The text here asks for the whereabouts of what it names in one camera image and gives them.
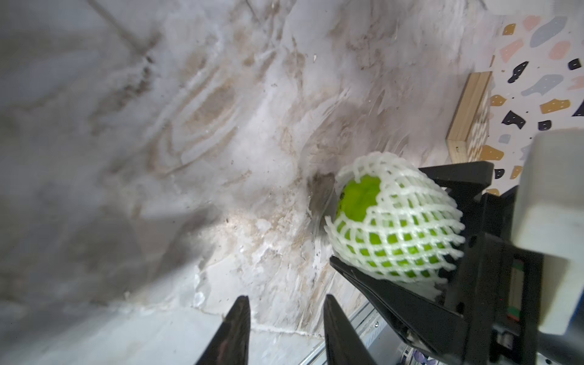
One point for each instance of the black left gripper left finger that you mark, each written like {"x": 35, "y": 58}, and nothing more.
{"x": 230, "y": 344}

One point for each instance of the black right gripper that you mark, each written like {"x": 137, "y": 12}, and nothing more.
{"x": 494, "y": 298}

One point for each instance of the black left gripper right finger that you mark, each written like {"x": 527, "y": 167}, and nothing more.
{"x": 342, "y": 344}

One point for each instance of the green custard apple dark spots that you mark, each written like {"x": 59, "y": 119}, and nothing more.
{"x": 358, "y": 198}

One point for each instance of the wooden chessboard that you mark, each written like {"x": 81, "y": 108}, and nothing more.
{"x": 468, "y": 132}

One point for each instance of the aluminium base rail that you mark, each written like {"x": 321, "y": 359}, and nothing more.
{"x": 362, "y": 338}

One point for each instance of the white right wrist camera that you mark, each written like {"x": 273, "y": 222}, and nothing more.
{"x": 548, "y": 219}

